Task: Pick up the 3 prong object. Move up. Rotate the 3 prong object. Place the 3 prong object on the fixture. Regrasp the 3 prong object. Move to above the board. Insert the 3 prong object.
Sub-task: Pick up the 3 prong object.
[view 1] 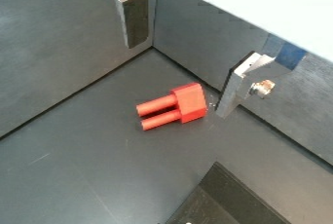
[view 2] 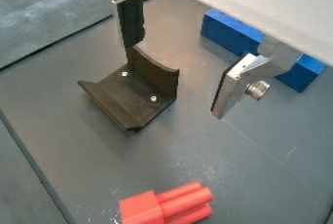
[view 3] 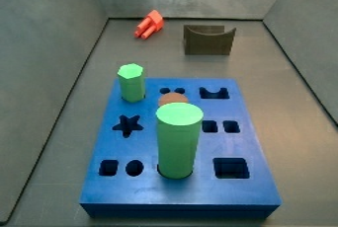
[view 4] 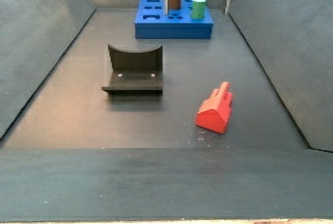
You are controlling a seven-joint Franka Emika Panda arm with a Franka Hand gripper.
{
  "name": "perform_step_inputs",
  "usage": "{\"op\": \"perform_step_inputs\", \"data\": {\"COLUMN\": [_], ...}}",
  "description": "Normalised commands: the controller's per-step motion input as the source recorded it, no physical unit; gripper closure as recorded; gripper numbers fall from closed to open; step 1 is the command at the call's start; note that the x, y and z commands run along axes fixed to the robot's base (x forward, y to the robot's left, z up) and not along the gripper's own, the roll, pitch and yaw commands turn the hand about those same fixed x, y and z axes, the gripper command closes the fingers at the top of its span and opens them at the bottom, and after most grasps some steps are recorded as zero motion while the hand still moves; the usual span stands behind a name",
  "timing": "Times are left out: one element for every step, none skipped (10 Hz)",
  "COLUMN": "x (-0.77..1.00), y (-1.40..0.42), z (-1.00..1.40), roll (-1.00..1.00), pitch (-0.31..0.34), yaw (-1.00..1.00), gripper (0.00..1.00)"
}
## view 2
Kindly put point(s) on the red three-prong object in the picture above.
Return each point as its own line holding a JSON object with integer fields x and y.
{"x": 182, "y": 205}

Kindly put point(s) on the blue shape-sorter block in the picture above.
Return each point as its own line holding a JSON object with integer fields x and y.
{"x": 240, "y": 38}

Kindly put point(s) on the black curved fixture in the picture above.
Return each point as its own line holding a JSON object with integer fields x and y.
{"x": 137, "y": 92}

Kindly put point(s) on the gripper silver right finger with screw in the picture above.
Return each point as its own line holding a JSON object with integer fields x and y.
{"x": 244, "y": 77}

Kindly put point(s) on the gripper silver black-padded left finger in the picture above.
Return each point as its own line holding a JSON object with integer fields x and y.
{"x": 132, "y": 21}

